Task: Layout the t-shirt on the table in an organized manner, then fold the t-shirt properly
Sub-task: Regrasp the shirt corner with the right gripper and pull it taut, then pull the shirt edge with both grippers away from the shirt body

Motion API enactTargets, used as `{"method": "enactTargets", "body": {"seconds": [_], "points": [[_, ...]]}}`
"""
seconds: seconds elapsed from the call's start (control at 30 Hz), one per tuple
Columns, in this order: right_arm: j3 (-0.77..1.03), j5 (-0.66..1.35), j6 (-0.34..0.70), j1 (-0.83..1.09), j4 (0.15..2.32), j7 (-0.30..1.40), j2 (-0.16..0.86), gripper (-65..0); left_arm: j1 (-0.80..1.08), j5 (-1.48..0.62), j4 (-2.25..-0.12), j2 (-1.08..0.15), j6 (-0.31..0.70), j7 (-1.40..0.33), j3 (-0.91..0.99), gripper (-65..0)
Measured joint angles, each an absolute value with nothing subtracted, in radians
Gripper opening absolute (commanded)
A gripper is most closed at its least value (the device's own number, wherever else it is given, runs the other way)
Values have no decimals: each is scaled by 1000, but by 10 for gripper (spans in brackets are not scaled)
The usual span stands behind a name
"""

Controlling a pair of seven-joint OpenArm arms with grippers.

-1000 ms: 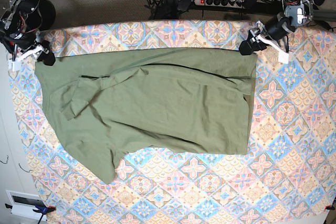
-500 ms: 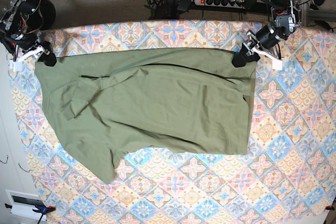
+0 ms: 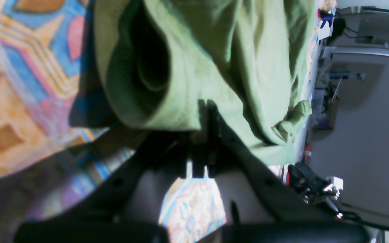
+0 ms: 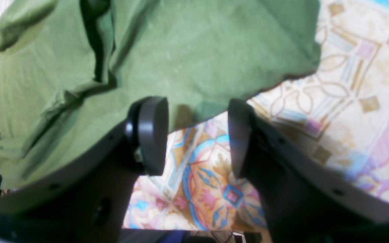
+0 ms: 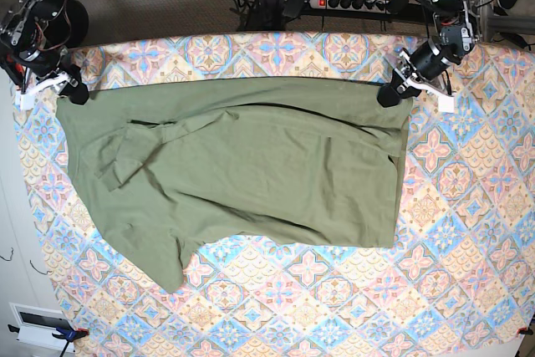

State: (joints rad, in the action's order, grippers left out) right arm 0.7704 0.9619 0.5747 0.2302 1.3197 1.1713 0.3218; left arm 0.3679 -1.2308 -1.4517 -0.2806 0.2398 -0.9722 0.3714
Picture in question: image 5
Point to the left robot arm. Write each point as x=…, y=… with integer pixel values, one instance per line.
x=457, y=25

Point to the patterned tile tablecloth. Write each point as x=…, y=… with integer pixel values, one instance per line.
x=459, y=278

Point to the orange clamp lower right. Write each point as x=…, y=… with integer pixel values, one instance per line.
x=525, y=331

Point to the black round stool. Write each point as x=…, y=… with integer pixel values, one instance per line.
x=79, y=23

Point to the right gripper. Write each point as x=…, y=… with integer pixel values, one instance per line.
x=81, y=95

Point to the white floor vent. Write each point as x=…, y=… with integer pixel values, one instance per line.
x=37, y=326

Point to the olive green t-shirt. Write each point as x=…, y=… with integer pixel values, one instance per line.
x=165, y=169

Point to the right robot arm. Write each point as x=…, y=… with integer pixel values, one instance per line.
x=36, y=36

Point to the blue orange clamp lower left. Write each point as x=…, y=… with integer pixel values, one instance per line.
x=67, y=335

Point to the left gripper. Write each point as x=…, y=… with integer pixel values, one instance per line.
x=386, y=95

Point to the white power strip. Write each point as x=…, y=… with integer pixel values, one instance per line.
x=376, y=6

